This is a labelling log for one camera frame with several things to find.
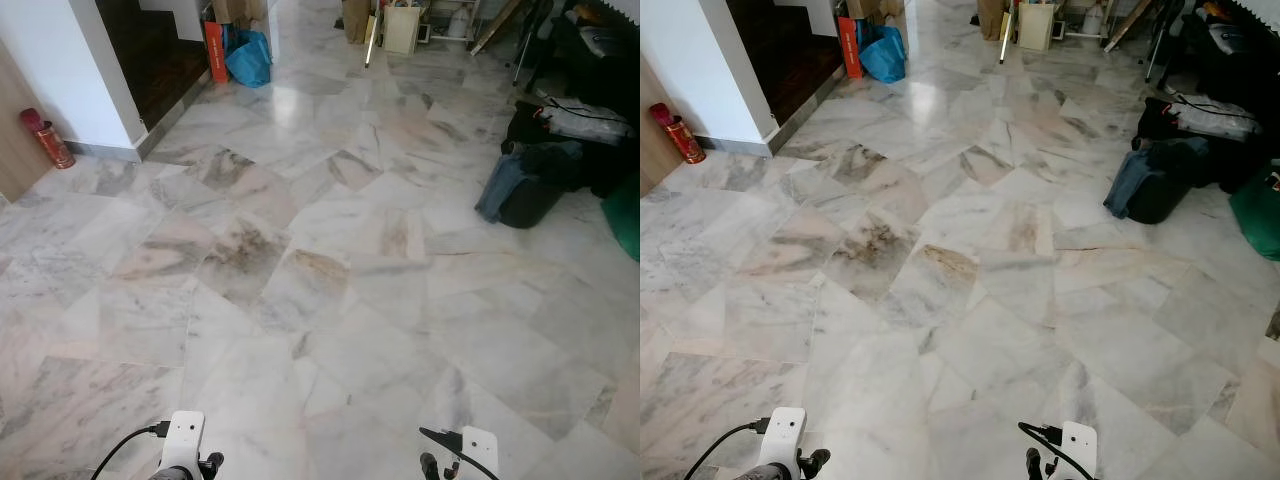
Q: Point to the white stick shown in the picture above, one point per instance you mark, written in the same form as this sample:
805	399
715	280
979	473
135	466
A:
1006	40
372	40

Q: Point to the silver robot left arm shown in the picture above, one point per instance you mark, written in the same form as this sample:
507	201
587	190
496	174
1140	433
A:
765	474
170	475

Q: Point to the black round bag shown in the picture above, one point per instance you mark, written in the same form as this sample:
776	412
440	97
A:
535	195
1170	190

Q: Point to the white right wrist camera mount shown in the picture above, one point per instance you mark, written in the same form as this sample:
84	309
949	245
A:
480	452
1078	450

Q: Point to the grey metal stand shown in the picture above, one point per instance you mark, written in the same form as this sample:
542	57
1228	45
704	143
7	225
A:
1160	40
528	45

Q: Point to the orange flat board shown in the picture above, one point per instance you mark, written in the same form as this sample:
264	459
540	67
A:
849	48
215	50

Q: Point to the green bag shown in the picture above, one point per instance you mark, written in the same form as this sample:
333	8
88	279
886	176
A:
1258	215
624	215

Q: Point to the wooden plank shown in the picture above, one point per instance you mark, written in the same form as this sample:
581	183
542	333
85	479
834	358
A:
1128	25
495	28

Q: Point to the red patterned canister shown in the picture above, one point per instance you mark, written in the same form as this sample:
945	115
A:
45	137
680	133

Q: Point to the blue-grey jeans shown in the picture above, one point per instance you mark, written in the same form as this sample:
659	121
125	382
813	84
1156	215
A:
498	190
1125	185

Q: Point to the blue plastic bag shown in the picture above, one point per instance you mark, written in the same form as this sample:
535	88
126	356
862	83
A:
248	58
884	55

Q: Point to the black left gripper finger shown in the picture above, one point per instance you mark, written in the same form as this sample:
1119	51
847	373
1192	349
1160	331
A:
812	462
211	464

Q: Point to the beige box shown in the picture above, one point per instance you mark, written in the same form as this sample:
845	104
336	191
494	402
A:
1036	27
402	28

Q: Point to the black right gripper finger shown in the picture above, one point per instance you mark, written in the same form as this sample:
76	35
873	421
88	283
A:
431	468
1035	466

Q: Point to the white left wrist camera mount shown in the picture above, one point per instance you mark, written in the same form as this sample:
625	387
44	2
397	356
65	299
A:
183	440
783	438

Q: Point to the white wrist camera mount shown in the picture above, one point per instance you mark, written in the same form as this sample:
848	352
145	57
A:
1078	450
183	440
480	452
783	438

